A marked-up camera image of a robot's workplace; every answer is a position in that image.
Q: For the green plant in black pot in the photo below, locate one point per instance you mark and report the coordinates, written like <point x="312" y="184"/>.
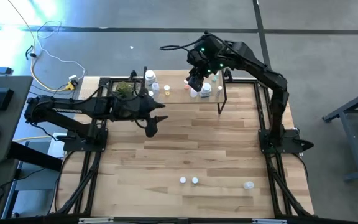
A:
<point x="124" y="89"/>

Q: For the slim white tube bottle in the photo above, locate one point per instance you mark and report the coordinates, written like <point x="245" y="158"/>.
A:
<point x="218" y="90"/>

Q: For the white power adapter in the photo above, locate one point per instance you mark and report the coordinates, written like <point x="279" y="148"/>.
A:
<point x="72" y="77"/>

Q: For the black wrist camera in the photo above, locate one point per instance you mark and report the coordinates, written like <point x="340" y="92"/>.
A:
<point x="151" y="129"/>
<point x="195" y="83"/>

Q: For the teal translucent pill bottle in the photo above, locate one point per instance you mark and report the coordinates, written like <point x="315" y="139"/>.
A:
<point x="216" y="77"/>
<point x="150" y="93"/>
<point x="194" y="180"/>

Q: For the black desk support beam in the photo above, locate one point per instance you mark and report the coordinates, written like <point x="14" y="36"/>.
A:
<point x="33" y="155"/>

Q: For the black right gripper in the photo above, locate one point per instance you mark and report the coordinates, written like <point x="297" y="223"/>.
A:
<point x="199" y="62"/>

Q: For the black metal rig frame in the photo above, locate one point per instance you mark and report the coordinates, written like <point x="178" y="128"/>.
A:
<point x="275" y="171"/>

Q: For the blue-gray metal table frame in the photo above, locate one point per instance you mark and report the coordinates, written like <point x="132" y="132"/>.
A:
<point x="352" y="146"/>

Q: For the large white supplement bottle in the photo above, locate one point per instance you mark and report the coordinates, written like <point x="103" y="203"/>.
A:
<point x="149" y="74"/>
<point x="205" y="89"/>

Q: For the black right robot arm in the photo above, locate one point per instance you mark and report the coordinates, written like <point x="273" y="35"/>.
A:
<point x="259" y="70"/>

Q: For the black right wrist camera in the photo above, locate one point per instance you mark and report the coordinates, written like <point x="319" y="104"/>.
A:
<point x="195" y="83"/>

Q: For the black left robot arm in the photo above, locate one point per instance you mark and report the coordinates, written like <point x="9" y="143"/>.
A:
<point x="64" y="109"/>

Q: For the silver aluminium bracket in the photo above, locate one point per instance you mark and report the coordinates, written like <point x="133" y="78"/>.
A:
<point x="95" y="220"/>
<point x="269" y="221"/>

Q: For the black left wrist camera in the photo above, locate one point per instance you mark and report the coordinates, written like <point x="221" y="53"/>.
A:
<point x="151" y="129"/>

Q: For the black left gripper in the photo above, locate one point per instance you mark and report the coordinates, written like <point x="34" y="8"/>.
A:
<point x="129" y="109"/>

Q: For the gray side desk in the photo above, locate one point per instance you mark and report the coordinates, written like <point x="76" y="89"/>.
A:
<point x="11" y="124"/>

